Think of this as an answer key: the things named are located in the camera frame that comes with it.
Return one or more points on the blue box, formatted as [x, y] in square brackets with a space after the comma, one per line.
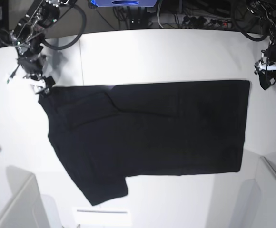
[115, 3]

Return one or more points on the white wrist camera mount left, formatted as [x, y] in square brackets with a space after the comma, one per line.
[266, 74]

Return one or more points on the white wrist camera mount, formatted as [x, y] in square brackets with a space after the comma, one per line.
[40, 86]
[266, 74]

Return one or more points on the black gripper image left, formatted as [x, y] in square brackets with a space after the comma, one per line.
[31, 59]

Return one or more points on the black monitor stand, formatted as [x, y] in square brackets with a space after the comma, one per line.
[4, 21]

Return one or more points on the black T-shirt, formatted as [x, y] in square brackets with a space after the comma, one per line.
[102, 134]

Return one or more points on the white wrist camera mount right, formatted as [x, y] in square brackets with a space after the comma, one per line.
[40, 86]

